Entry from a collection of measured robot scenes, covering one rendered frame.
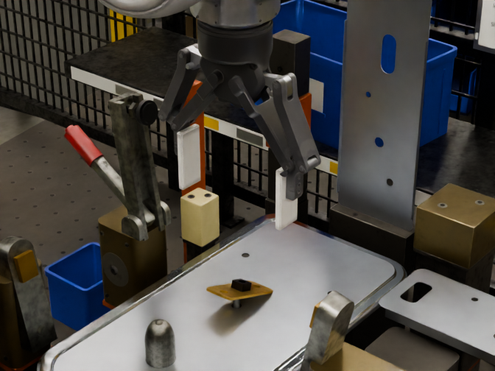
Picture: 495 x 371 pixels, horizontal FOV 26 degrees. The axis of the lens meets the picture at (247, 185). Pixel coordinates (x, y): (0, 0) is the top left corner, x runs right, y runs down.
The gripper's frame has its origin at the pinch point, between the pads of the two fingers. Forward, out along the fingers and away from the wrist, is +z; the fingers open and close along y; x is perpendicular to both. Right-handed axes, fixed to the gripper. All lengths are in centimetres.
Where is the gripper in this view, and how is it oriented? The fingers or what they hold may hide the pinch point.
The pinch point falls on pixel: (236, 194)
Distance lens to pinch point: 115.8
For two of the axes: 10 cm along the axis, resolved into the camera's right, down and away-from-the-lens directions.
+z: 0.0, 8.7, 4.9
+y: 7.7, 3.1, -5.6
